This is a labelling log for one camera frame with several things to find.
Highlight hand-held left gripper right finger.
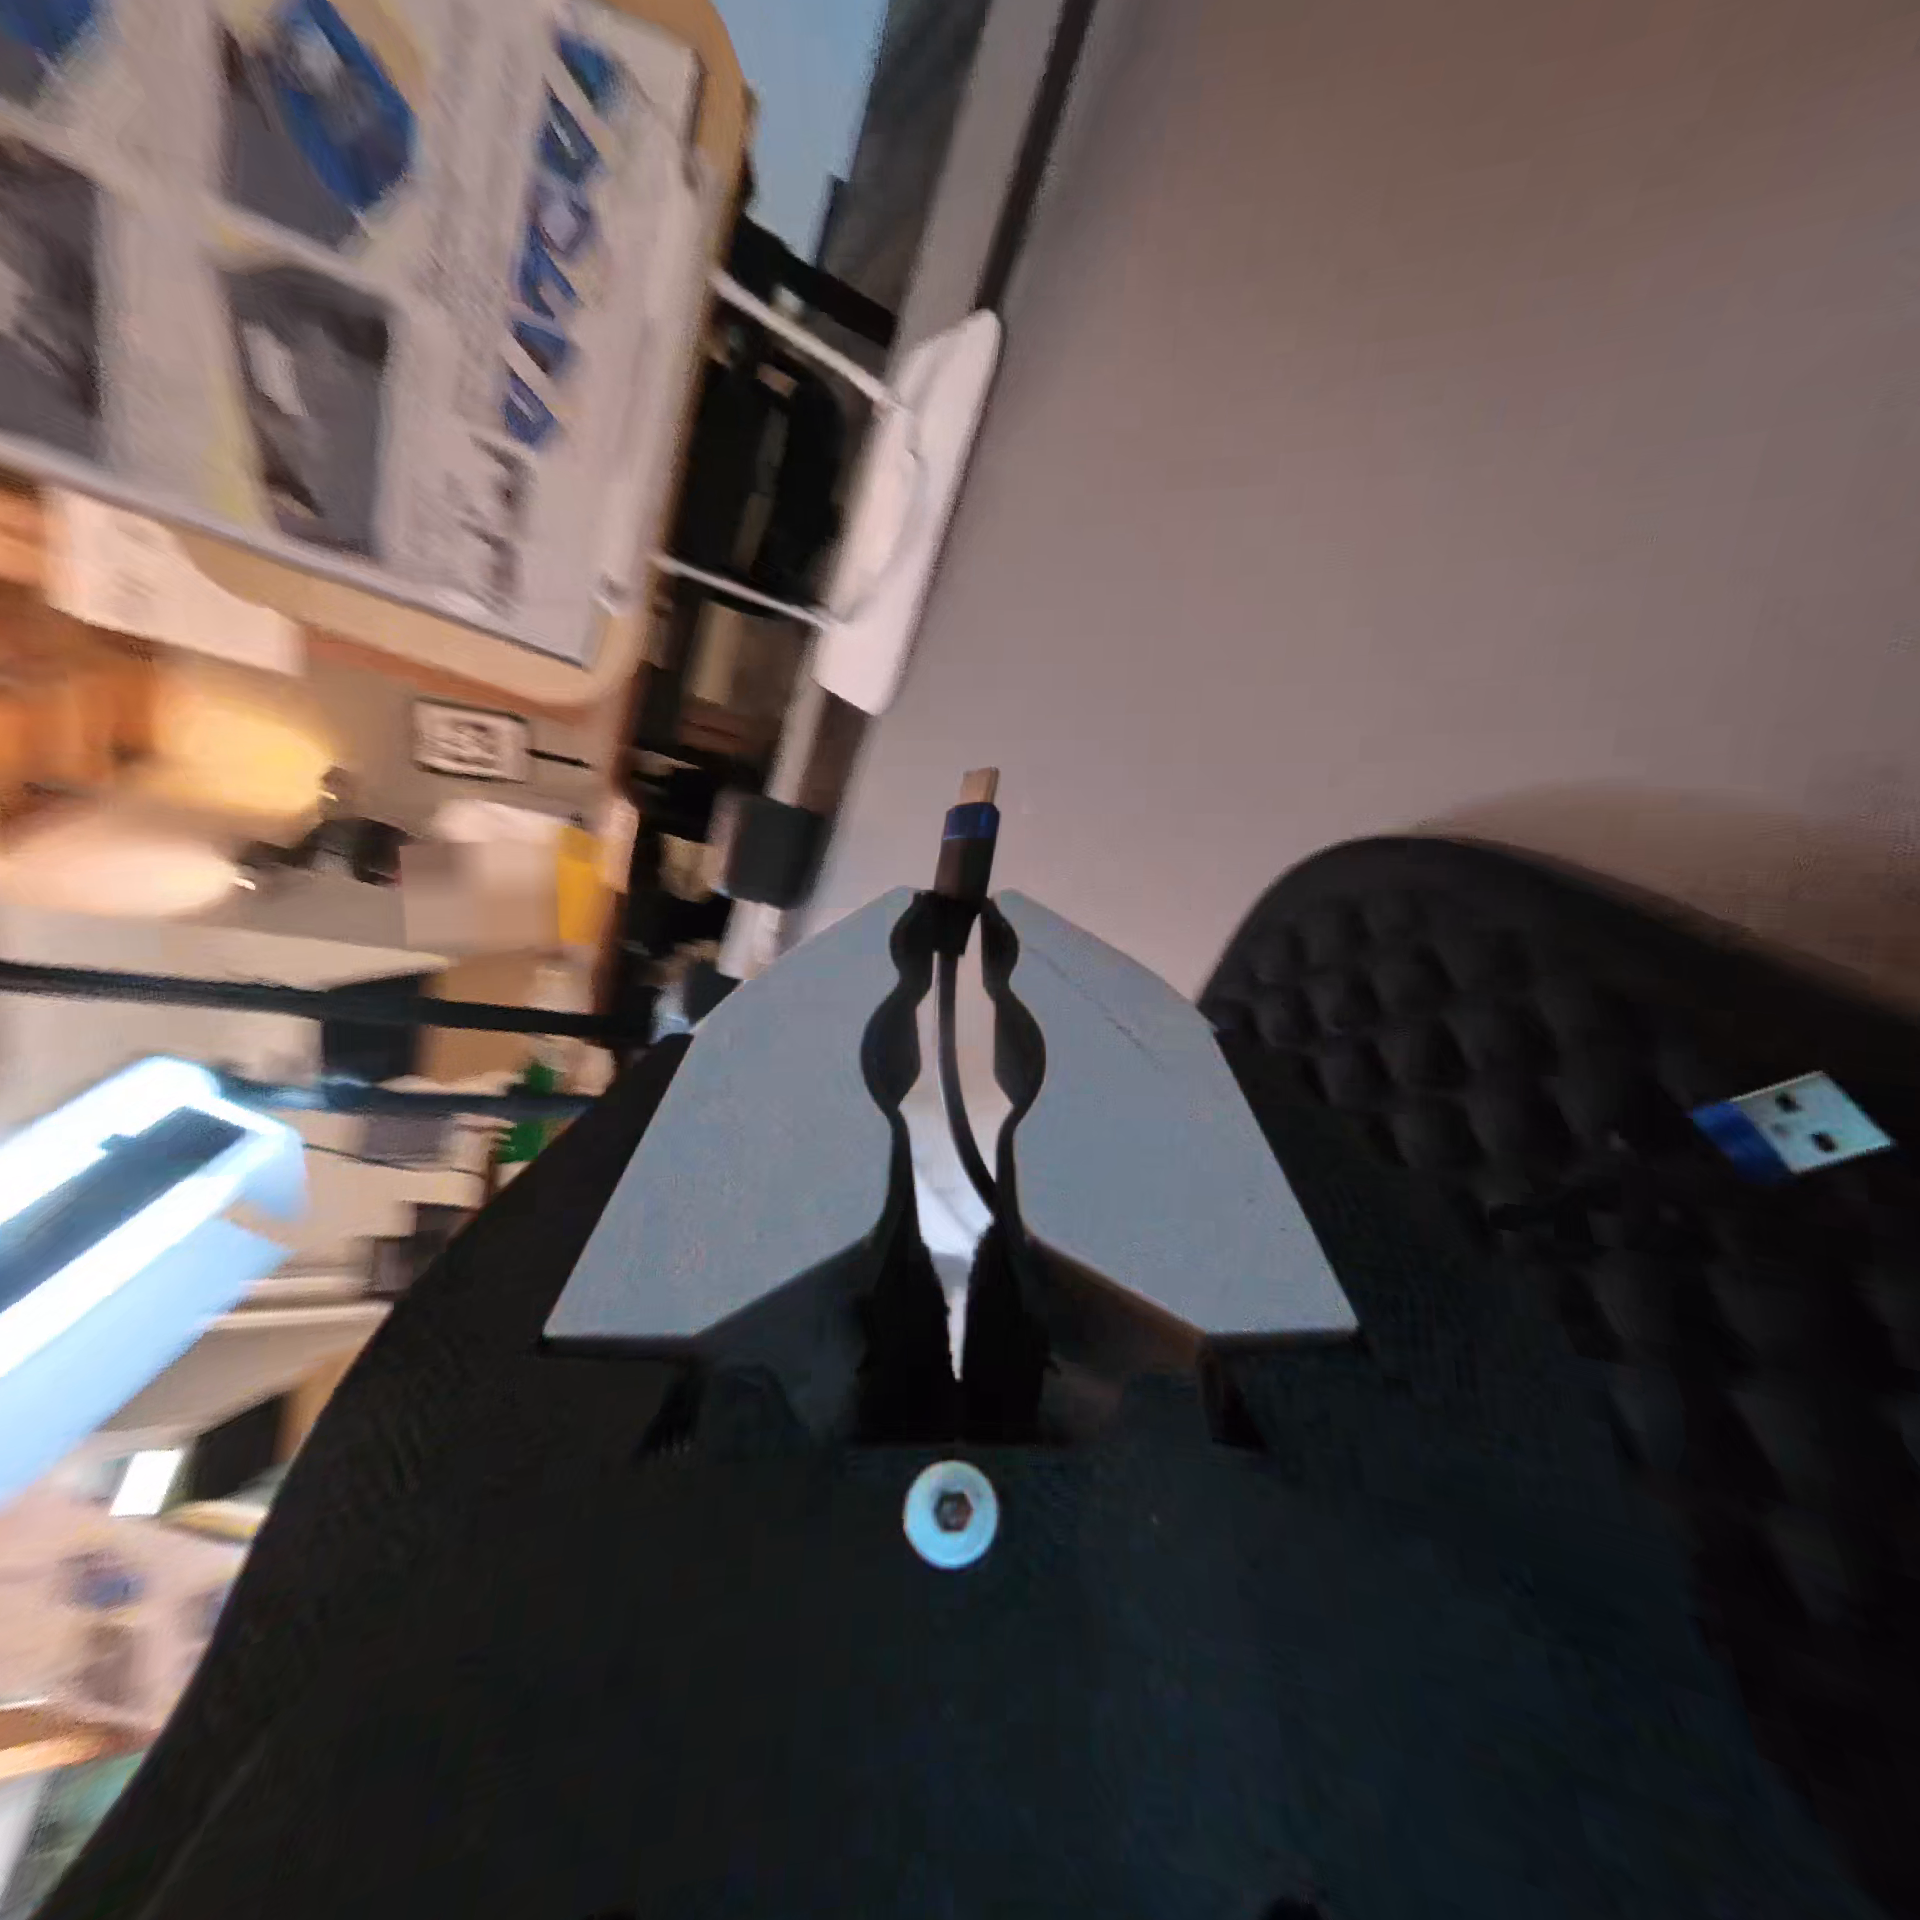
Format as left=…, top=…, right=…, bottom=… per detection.
left=959, top=889, right=1358, bottom=1433

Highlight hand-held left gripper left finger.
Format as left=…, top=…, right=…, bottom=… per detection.
left=541, top=889, right=956, bottom=1443

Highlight black usb cable blue plugs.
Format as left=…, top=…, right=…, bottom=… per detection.
left=929, top=767, right=1894, bottom=1249

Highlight white plastic box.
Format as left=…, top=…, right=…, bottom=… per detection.
left=0, top=1054, right=310, bottom=1505

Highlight printed instruction poster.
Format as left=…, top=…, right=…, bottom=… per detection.
left=0, top=0, right=707, bottom=666

